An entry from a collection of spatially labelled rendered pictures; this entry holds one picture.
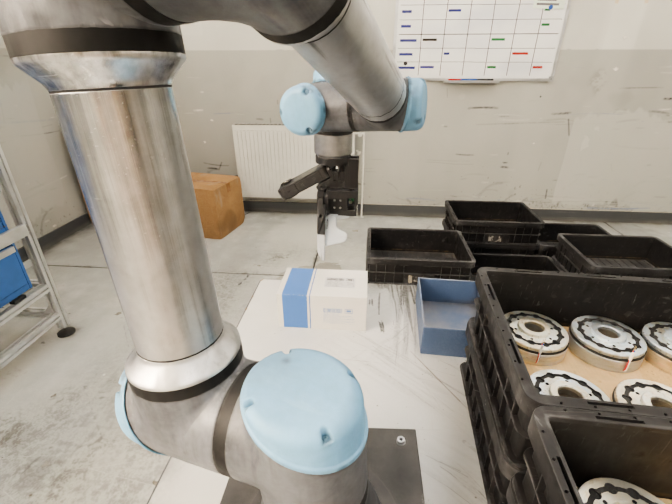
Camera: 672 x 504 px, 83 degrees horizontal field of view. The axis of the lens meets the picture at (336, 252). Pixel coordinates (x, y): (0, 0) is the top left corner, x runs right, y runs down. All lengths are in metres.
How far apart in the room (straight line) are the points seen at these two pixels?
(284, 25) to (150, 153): 0.14
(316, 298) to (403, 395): 0.27
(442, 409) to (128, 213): 0.60
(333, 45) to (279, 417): 0.32
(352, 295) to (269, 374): 0.47
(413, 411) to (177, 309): 0.49
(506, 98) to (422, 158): 0.76
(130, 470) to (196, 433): 1.23
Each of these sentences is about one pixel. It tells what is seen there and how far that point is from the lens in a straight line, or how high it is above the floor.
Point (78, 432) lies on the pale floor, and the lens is 1.86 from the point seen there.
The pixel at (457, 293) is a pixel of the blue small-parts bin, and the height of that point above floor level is 0.73.
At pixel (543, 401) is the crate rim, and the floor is 0.93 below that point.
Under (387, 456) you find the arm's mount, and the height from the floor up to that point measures 0.75.
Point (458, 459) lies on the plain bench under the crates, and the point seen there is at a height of 0.70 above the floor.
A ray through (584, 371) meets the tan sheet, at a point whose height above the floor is 0.83.
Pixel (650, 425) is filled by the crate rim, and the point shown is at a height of 0.93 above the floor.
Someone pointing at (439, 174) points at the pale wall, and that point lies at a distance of 3.42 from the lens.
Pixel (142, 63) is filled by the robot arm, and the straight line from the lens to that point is 0.32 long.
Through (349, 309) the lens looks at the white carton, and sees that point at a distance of 0.85.
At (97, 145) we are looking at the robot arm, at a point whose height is 1.20.
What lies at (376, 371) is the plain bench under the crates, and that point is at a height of 0.70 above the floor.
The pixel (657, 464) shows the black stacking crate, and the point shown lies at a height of 0.88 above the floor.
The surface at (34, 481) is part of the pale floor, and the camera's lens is 1.78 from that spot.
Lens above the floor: 1.25
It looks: 27 degrees down
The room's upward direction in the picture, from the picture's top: straight up
